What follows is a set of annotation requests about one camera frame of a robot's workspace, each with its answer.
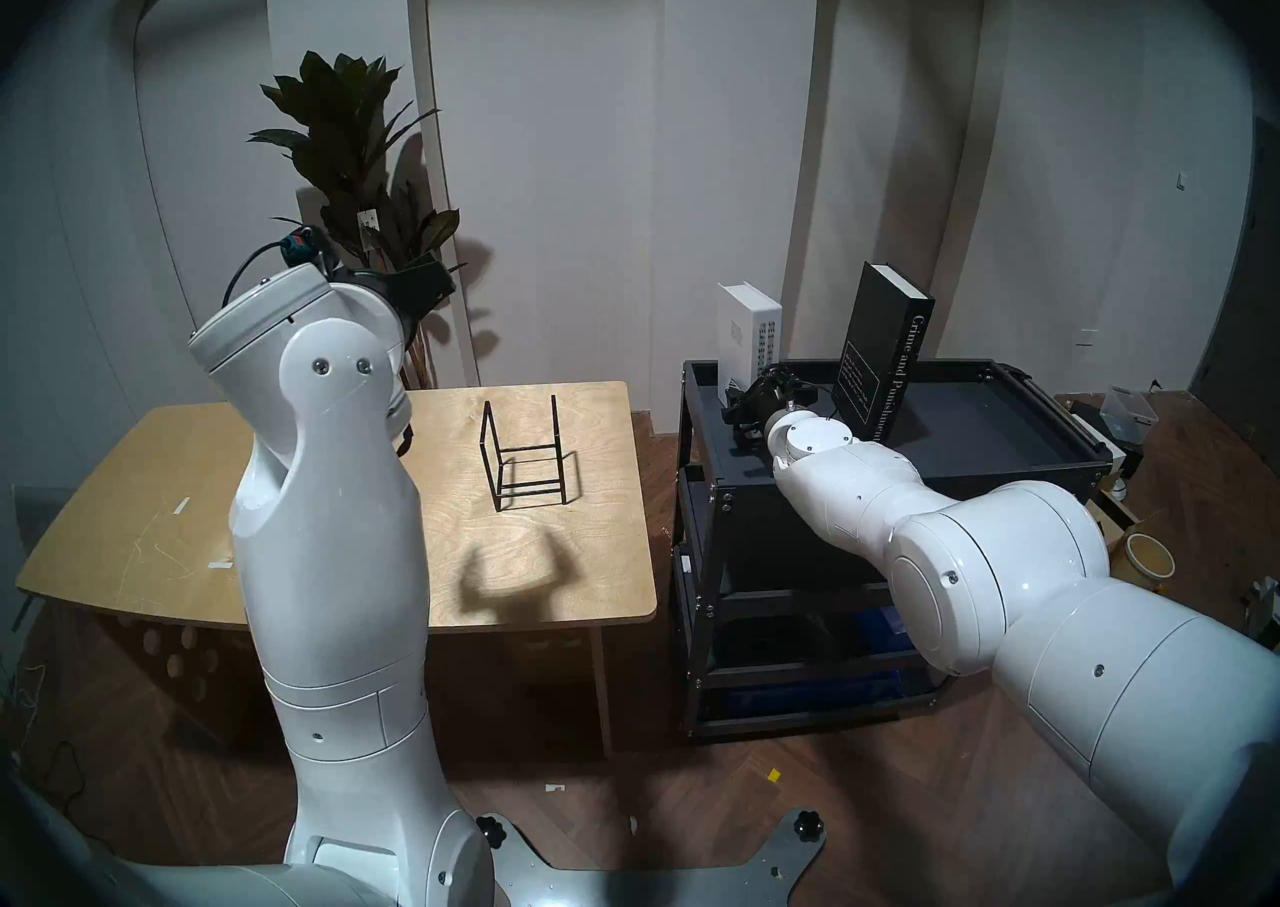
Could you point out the white Design Hotels yearbook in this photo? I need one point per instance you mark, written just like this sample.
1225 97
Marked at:
745 335

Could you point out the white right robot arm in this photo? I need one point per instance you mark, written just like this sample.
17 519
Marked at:
1000 575

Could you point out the grey metal robot base plate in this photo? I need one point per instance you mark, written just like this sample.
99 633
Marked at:
650 885

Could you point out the black three-shelf utility cart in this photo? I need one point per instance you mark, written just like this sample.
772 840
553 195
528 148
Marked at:
1000 425

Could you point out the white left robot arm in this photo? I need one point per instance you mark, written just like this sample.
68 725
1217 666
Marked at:
330 535

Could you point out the tall dark green plant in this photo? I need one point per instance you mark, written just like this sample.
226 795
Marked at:
350 145

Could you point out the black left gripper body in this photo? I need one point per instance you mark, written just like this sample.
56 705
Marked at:
415 287

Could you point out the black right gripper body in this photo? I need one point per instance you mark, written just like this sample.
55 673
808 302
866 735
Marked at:
768 400

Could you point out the dark green carton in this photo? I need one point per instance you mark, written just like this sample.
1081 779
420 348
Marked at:
1265 615

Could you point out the blue plastic bin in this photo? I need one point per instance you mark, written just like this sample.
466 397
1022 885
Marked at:
885 625

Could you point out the clear plastic storage box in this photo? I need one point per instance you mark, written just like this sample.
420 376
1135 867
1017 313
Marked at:
1130 413

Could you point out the light wooden table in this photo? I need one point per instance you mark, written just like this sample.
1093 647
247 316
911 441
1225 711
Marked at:
520 535

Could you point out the black star knob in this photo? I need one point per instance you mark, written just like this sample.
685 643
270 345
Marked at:
808 826
492 832

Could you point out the black Crime and Punishment book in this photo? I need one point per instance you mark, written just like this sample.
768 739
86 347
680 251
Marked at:
885 355

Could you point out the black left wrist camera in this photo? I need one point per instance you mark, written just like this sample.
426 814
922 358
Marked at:
300 246

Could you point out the pale yellow bucket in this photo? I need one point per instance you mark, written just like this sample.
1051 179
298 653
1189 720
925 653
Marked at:
1150 560

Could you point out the dark grey door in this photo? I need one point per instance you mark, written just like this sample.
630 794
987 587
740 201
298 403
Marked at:
1250 315

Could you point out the white box beside cart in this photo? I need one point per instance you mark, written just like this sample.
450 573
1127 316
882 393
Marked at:
1115 455

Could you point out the open cardboard box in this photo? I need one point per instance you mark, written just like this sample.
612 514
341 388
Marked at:
1115 515

